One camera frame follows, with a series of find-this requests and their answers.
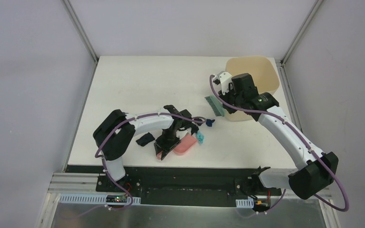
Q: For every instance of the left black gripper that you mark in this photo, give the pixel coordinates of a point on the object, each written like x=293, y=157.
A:
x=165, y=144

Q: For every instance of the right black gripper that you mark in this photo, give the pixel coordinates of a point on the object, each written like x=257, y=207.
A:
x=225, y=96

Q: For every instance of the pink plastic dustpan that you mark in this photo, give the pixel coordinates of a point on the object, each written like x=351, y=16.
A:
x=187, y=142

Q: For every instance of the green hand brush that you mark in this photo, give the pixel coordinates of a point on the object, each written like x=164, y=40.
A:
x=215, y=105

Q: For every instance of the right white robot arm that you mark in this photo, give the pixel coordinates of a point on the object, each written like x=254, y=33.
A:
x=314, y=168

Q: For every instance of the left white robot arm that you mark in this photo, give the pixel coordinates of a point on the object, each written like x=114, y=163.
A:
x=115, y=133

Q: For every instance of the black paper scrap near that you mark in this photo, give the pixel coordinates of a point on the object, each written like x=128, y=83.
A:
x=145, y=139

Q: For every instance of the beige waste bin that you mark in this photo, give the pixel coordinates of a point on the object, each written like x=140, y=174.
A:
x=263, y=70

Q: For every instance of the light blue paper scrap right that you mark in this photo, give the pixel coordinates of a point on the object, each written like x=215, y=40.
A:
x=200, y=137

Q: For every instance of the dark blue paper scrap far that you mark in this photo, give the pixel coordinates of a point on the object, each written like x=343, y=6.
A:
x=210, y=122

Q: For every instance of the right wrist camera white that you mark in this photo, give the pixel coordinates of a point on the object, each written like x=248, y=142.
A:
x=223, y=79

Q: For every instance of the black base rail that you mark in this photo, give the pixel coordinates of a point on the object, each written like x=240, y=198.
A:
x=200, y=187

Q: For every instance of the right white cable duct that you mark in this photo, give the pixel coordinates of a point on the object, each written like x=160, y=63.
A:
x=245, y=203

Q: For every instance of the white cable duct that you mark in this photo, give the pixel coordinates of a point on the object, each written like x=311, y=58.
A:
x=98, y=199
x=245, y=203

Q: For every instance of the left white cable duct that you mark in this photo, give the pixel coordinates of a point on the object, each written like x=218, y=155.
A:
x=98, y=199

